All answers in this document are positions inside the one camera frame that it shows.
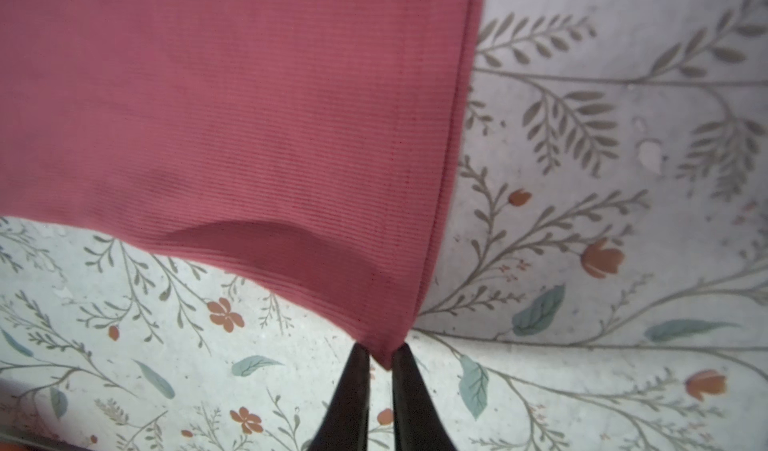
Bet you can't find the maroon tank top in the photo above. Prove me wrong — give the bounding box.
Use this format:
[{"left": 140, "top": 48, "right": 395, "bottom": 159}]
[{"left": 1, "top": 0, "right": 483, "bottom": 367}]

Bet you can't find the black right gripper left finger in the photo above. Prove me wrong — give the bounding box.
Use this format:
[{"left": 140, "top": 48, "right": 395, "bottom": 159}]
[{"left": 308, "top": 343, "right": 370, "bottom": 451}]

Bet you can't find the floral tablecloth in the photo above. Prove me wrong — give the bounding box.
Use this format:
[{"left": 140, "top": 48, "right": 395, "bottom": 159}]
[{"left": 1, "top": 0, "right": 767, "bottom": 450}]

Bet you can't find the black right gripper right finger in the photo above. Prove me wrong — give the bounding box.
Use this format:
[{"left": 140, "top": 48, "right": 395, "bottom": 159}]
[{"left": 392, "top": 344, "right": 457, "bottom": 451}]

